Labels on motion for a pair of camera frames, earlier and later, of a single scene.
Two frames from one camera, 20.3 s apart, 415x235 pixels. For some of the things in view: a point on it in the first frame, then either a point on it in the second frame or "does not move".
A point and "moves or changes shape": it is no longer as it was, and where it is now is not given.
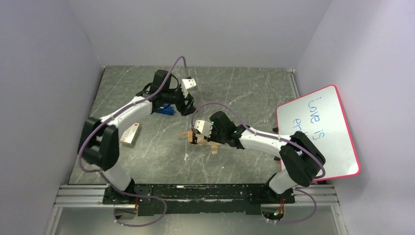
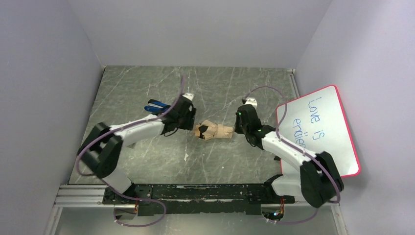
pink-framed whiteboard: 321,117 does not move
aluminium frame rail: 91,197 does not move
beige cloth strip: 200,140 moves or changes shape
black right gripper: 205,136 to 239,122
